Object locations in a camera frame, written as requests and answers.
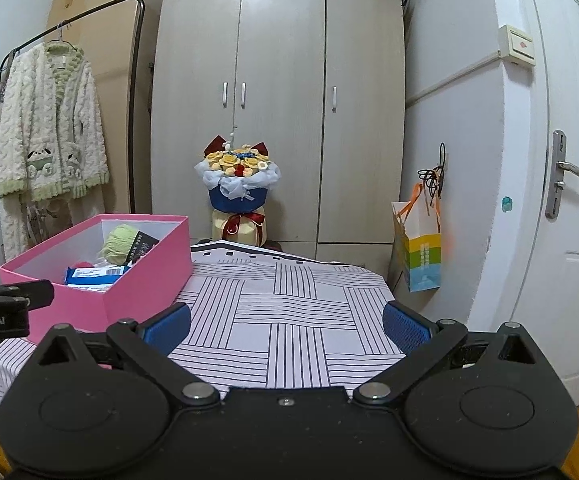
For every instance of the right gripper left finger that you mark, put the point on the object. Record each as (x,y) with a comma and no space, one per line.
(146,347)

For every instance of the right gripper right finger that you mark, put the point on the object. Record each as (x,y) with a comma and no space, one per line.
(426,345)

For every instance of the blue wet wipes packet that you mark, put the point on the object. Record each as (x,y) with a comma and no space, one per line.
(95,278)

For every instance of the green yarn ball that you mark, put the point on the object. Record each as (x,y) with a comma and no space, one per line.
(118,244)

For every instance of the pink cardboard box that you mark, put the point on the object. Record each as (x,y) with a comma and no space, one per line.
(150,286)

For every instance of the red plush cloth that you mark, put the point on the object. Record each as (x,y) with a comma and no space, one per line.
(82,265)

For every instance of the colourful paper gift bag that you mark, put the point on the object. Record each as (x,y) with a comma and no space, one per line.
(418,239)

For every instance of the striped tablecloth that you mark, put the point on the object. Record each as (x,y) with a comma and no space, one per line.
(269,320)

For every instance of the cream green knitted cardigan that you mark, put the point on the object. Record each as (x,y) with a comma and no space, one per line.
(53,157)

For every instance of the white door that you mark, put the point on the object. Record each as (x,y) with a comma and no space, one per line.
(531,274)

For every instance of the flower bouquet blue wrap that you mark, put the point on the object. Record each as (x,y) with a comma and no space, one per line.
(238,181)

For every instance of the black clothes rack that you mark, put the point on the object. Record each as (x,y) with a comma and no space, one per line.
(79,50)

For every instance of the tall light wood cabinet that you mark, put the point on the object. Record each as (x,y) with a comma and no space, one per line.
(120,43)

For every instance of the beige three-door wardrobe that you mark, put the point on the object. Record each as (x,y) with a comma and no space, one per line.
(320,82)

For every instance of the metal door handle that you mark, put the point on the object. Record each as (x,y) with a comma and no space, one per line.
(559,167)

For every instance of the white wall switch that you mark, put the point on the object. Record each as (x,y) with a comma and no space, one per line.
(515,46)

